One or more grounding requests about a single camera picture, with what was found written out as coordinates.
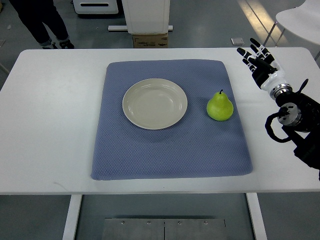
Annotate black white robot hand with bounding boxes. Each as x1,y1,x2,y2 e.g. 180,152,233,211
236,38,282,91

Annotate green pear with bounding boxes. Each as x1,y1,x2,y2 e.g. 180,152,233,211
206,89,234,122

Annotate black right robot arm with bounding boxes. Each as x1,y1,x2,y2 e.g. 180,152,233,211
265,79,320,170

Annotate grey floor socket plate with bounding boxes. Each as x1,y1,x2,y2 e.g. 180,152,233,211
230,37,245,46

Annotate cream ceramic plate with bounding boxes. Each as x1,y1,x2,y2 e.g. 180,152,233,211
122,78,188,130

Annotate white round chair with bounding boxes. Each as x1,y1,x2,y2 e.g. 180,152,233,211
263,0,320,46

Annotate blue textured cloth mat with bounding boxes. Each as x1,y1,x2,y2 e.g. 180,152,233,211
91,59,253,180

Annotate cardboard box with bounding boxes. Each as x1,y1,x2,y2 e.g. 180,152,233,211
132,33,169,49

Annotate right white table leg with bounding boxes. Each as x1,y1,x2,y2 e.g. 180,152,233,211
245,192,268,240

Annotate white table leg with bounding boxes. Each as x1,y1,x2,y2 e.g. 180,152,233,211
62,194,83,240
245,192,268,240

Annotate white cabinet stand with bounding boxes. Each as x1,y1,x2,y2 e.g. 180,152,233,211
108,0,173,35

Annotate white floor appliance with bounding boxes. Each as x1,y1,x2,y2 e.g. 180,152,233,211
72,0,119,15

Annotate standing person dark trousers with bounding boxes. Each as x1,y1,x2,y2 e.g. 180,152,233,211
10,0,75,49

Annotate left white table leg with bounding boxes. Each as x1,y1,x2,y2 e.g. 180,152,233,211
62,194,83,240

